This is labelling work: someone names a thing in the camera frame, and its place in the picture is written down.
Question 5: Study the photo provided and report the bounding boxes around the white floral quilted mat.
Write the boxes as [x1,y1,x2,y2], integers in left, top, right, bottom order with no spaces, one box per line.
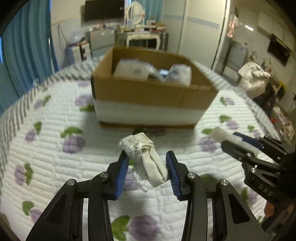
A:
[0,78,278,241]

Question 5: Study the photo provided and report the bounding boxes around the teal window curtain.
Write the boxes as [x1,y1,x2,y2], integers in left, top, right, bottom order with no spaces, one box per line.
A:
[1,1,58,113]

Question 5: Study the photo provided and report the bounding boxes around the white sliding wardrobe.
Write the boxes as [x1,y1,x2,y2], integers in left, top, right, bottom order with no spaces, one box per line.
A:
[162,0,231,69]

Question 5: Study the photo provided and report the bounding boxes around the dark suitcase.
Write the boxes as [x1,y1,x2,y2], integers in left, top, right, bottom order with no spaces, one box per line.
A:
[159,32,169,52]

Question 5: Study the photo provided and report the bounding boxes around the oval vanity mirror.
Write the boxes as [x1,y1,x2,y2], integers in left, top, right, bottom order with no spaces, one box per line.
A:
[125,1,145,26]

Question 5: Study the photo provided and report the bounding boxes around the brown cardboard box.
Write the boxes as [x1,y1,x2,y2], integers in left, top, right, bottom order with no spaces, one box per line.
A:
[91,47,218,128]

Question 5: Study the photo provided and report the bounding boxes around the grey checked bed cover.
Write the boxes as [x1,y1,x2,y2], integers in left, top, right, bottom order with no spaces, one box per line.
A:
[1,56,280,186]

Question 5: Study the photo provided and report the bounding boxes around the white dressing table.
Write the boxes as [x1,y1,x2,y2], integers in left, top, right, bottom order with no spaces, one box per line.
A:
[115,31,161,50]

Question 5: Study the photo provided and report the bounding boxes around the grey sock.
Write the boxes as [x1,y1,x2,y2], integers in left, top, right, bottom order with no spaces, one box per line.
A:
[165,64,192,87]

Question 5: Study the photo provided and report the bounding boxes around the person right hand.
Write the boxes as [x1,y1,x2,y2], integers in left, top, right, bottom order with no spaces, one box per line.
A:
[264,201,289,224]

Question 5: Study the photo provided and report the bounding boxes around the black white tissue pack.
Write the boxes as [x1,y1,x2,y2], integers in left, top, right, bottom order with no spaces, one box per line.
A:
[112,59,155,81]

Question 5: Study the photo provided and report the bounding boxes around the black wall television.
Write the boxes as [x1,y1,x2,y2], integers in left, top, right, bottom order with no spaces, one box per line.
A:
[84,0,125,21]

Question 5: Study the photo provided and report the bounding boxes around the white garment on chair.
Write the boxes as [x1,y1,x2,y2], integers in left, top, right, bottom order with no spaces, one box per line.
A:
[238,62,270,99]

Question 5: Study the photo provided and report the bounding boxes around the white sock bundle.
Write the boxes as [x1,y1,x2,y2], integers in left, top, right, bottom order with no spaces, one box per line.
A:
[118,132,169,192]

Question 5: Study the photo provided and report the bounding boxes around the small white soft item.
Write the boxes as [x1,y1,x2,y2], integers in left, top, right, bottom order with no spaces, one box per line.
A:
[209,127,259,157]

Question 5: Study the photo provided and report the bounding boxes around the black range hood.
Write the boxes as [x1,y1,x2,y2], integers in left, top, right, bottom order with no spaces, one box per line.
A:
[267,34,292,66]

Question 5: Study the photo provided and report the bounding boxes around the grey mini fridge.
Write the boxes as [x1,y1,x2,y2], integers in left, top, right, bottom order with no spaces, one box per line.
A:
[86,29,115,58]

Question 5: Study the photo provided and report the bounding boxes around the teal curtain by wardrobe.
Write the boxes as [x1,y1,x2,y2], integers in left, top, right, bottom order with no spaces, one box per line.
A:
[138,0,164,23]

